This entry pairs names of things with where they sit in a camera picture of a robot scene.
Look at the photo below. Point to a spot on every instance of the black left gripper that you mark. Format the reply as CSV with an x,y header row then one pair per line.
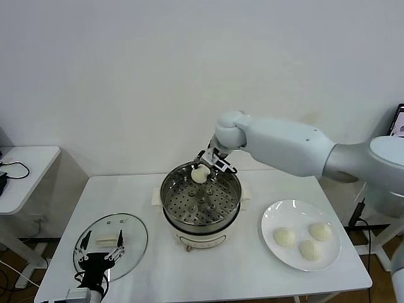
x,y
94,268

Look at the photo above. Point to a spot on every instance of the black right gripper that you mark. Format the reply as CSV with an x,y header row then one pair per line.
x,y
214,173

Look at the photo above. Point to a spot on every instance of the round glass pot lid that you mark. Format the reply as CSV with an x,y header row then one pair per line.
x,y
105,240

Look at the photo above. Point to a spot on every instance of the white steamed baozi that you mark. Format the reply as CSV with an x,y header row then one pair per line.
x,y
311,251
199,176
321,231
284,237

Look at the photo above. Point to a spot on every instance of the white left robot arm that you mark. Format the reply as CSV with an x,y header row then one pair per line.
x,y
96,296

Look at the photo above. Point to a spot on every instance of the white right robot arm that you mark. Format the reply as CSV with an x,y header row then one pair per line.
x,y
284,148

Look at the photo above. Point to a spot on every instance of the perforated steel steamer basket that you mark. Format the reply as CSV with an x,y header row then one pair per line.
x,y
221,205

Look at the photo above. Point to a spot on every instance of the cream electric cooker pot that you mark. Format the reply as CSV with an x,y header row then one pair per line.
x,y
202,240

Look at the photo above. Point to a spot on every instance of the white round plate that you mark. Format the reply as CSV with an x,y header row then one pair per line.
x,y
284,214

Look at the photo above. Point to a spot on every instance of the small black device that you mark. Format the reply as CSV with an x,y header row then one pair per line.
x,y
2,186

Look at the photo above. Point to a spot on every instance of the open dark laptop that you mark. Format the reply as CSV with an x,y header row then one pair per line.
x,y
398,123

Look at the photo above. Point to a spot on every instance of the white side table with laptop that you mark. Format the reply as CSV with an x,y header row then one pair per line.
x,y
385,255

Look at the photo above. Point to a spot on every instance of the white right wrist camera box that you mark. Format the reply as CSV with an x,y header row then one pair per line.
x,y
221,165

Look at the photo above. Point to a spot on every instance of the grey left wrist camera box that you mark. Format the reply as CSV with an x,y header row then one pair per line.
x,y
79,296

